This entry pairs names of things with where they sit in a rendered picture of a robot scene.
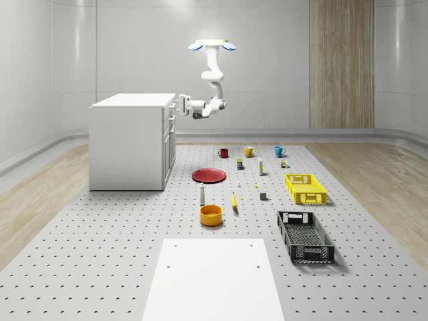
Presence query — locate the white drawer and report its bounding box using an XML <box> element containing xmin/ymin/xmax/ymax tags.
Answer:
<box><xmin>162</xmin><ymin>100</ymin><xmax>177</xmax><ymax>121</ymax></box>

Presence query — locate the white cabinet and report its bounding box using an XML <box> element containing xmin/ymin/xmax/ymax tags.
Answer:
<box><xmin>88</xmin><ymin>93</ymin><xmax>177</xmax><ymax>192</ymax></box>

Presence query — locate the white board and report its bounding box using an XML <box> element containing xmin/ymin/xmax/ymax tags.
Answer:
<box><xmin>141</xmin><ymin>237</ymin><xmax>286</xmax><ymax>321</ymax></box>

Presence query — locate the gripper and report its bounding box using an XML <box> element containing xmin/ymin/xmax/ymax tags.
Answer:
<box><xmin>169</xmin><ymin>94</ymin><xmax>193</xmax><ymax>117</ymax></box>

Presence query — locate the yellow basket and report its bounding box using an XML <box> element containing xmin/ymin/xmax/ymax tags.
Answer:
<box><xmin>284</xmin><ymin>173</ymin><xmax>328</xmax><ymax>205</ymax></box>

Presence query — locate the dark grey basket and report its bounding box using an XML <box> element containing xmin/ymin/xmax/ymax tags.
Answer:
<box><xmin>276</xmin><ymin>210</ymin><xmax>336</xmax><ymax>265</ymax></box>

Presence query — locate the red plate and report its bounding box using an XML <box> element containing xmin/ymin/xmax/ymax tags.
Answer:
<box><xmin>191</xmin><ymin>168</ymin><xmax>227</xmax><ymax>185</ymax></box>

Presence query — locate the yellow bowl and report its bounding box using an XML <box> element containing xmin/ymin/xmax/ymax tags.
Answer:
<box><xmin>199</xmin><ymin>204</ymin><xmax>223</xmax><ymax>228</ymax></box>

